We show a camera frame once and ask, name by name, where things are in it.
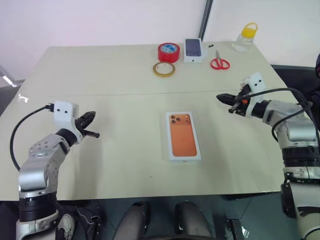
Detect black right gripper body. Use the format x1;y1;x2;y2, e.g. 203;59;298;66
234;84;251;116

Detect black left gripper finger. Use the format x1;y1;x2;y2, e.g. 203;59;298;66
81;110;97;126
82;129;101;139

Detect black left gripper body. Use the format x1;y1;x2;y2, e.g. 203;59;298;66
74;115;89;135

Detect orange phone box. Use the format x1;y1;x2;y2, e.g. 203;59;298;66
165;111;203;163

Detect white box purple phone print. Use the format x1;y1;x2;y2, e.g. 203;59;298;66
183;37;209;64

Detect dark grey desk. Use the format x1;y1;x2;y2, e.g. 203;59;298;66
270;64;320;101

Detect clear jar yellow lid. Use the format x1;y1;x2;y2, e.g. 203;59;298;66
231;22;259;53

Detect red tape roll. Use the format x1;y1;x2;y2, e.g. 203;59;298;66
157;42;181;63

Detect yellow clear tape roll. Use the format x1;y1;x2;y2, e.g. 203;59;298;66
152;61;176;79

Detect dark vertical pole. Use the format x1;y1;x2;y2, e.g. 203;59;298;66
198;0;214;41

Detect person in dark clothing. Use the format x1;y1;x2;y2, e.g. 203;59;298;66
310;52;320;101

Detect white worn shoe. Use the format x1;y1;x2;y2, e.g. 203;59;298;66
55;213;76;240

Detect grey rounded shape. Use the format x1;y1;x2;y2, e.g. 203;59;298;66
174;201;214;240
112;200;151;240

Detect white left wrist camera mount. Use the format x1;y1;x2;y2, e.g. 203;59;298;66
53;100;83;144

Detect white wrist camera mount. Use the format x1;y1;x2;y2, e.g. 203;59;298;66
53;100;83;144
240;72;267;118

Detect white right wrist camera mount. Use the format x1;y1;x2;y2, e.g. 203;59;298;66
240;72;267;118

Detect red handled scissors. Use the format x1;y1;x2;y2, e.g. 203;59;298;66
209;49;231;71

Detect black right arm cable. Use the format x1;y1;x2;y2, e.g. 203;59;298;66
239;87;315;144

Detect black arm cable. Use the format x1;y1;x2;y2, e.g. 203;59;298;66
9;104;55;172
239;87;315;144

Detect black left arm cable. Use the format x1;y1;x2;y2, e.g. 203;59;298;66
9;104;55;172

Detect silver metal frame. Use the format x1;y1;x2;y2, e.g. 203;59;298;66
0;65;26;89

